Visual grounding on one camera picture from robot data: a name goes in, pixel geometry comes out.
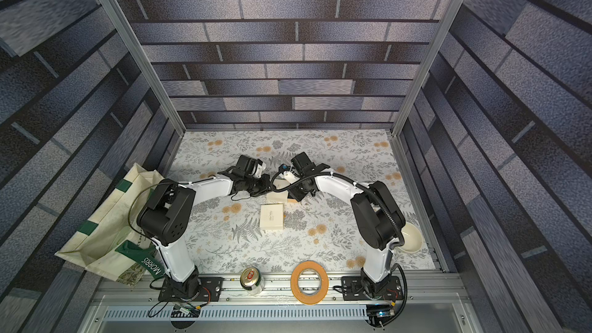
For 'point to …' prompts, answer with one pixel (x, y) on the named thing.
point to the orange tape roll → (304, 299)
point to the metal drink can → (252, 281)
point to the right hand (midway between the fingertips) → (294, 189)
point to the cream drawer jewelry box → (271, 216)
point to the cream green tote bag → (111, 244)
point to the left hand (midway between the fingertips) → (278, 186)
